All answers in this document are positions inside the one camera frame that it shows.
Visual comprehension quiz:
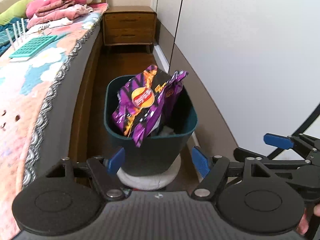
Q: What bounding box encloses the teal grid rack tray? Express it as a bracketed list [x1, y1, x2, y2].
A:
[9, 19, 57, 60]

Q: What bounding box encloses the bed with floral blanket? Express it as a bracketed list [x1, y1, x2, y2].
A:
[1, 0, 108, 239]

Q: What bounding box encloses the green pillow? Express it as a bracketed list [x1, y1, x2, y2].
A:
[0, 0, 33, 25]

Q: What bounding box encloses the wooden bedside nightstand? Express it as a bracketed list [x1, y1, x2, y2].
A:
[103, 6, 157, 54]

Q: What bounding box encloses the pink folded blankets pile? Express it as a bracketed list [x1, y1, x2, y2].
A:
[26, 0, 93, 29]

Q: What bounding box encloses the person right hand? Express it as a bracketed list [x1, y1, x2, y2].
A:
[296, 204, 320, 235]

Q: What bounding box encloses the round grey cushioned stool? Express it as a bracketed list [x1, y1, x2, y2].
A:
[117, 154, 181, 191]

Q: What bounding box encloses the purple chips bag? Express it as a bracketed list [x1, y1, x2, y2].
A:
[112, 64, 188, 147]

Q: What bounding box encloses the white wardrobe sliding door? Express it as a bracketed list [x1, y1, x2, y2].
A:
[152, 0, 319, 157]

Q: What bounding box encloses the teal quilt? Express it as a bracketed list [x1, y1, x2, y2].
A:
[0, 17, 22, 56]

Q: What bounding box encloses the dark teal trash bin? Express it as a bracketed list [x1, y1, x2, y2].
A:
[103, 74, 199, 177]

